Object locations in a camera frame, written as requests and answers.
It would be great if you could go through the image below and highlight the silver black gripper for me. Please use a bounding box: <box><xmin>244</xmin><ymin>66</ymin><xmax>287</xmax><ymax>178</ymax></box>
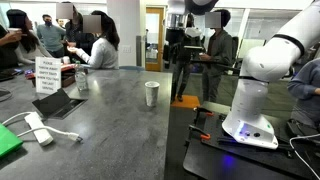
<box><xmin>165</xmin><ymin>0</ymin><xmax>187</xmax><ymax>30</ymax></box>

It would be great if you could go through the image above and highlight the white paper cup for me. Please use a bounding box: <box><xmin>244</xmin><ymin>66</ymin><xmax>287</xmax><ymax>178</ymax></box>
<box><xmin>145</xmin><ymin>81</ymin><xmax>160</xmax><ymax>107</ymax></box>

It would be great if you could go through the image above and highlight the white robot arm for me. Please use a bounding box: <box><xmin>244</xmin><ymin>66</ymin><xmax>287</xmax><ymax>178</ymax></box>
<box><xmin>222</xmin><ymin>0</ymin><xmax>320</xmax><ymax>149</ymax></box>

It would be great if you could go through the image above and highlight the wooden door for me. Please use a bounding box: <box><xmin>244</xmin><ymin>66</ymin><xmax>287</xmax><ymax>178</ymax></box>
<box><xmin>145</xmin><ymin>7</ymin><xmax>163</xmax><ymax>72</ymax></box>

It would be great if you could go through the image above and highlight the person in black clothes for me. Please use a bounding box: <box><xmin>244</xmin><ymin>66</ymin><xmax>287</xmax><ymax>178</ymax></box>
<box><xmin>163</xmin><ymin>13</ymin><xmax>205</xmax><ymax>103</ymax></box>

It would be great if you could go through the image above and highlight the person in grey jacket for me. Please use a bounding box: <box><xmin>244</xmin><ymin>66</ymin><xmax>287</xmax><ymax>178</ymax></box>
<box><xmin>200</xmin><ymin>9</ymin><xmax>233</xmax><ymax>102</ymax></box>

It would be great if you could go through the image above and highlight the person in white sweater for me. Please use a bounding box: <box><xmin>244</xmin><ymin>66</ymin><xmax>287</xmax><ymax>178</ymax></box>
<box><xmin>67</xmin><ymin>10</ymin><xmax>120</xmax><ymax>69</ymax></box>

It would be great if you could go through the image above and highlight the orange floor mat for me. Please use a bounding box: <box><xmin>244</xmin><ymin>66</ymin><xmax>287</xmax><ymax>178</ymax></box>
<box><xmin>171</xmin><ymin>95</ymin><xmax>200</xmax><ymax>109</ymax></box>

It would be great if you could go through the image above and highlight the person in dark jacket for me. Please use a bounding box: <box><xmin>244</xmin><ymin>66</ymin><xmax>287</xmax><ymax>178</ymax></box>
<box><xmin>65</xmin><ymin>7</ymin><xmax>96</xmax><ymax>55</ymax></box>

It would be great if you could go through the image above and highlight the orange black clamp rear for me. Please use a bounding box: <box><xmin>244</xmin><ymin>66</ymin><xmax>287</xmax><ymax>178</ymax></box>
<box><xmin>193</xmin><ymin>106</ymin><xmax>214</xmax><ymax>125</ymax></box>

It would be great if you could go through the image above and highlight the orange black clamp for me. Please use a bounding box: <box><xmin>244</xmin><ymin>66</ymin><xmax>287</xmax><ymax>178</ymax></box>
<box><xmin>193</xmin><ymin>106</ymin><xmax>214</xmax><ymax>125</ymax></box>
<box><xmin>188</xmin><ymin>125</ymin><xmax>211</xmax><ymax>140</ymax></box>

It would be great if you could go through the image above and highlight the clear plastic water bottle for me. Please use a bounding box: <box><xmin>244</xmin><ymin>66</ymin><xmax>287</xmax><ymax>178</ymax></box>
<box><xmin>75</xmin><ymin>61</ymin><xmax>88</xmax><ymax>91</ymax></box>

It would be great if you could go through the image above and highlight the dark red tray box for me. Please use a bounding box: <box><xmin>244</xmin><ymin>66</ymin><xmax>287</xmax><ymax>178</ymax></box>
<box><xmin>24</xmin><ymin>64</ymin><xmax>76</xmax><ymax>88</ymax></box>

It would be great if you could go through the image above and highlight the orange black clamp front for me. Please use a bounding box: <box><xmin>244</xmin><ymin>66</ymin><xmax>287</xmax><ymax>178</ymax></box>
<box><xmin>188</xmin><ymin>125</ymin><xmax>211</xmax><ymax>140</ymax></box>

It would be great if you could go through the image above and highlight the person in teal shirt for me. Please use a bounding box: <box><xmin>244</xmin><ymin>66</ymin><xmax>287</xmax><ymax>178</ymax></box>
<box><xmin>37</xmin><ymin>14</ymin><xmax>66</xmax><ymax>58</ymax></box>

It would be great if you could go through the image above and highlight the white printed sign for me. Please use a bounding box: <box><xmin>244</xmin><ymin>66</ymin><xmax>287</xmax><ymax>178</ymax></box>
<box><xmin>35</xmin><ymin>57</ymin><xmax>61</xmax><ymax>94</ymax></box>

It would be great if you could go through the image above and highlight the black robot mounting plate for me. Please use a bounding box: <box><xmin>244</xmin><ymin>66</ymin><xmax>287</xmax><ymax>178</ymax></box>
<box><xmin>183</xmin><ymin>103</ymin><xmax>319</xmax><ymax>180</ymax></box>

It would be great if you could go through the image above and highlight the black table outlet hatch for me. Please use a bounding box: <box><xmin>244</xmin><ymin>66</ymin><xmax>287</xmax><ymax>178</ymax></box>
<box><xmin>32</xmin><ymin>88</ymin><xmax>85</xmax><ymax>119</ymax></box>

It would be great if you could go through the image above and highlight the person with long dark hair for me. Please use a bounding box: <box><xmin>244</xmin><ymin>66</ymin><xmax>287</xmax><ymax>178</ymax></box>
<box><xmin>6</xmin><ymin>9</ymin><xmax>52</xmax><ymax>64</ymax></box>

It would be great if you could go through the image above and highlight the person in blue-grey sweater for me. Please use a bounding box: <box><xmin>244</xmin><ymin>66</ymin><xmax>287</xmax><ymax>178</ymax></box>
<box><xmin>287</xmin><ymin>59</ymin><xmax>320</xmax><ymax>127</ymax></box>

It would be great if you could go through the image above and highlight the white power strip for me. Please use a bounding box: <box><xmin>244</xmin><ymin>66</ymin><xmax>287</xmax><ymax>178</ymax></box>
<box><xmin>25</xmin><ymin>112</ymin><xmax>53</xmax><ymax>146</ymax></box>

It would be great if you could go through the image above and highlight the green flat folder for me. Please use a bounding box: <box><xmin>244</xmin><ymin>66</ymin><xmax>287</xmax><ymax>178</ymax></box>
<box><xmin>0</xmin><ymin>124</ymin><xmax>23</xmax><ymax>158</ymax></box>

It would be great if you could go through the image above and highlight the white power cable with plug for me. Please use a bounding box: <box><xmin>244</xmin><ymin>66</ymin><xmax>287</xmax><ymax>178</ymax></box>
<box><xmin>1</xmin><ymin>111</ymin><xmax>84</xmax><ymax>144</ymax></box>

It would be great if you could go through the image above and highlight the white cable right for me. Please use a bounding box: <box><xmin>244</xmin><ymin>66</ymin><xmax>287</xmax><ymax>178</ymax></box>
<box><xmin>289</xmin><ymin>133</ymin><xmax>320</xmax><ymax>180</ymax></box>

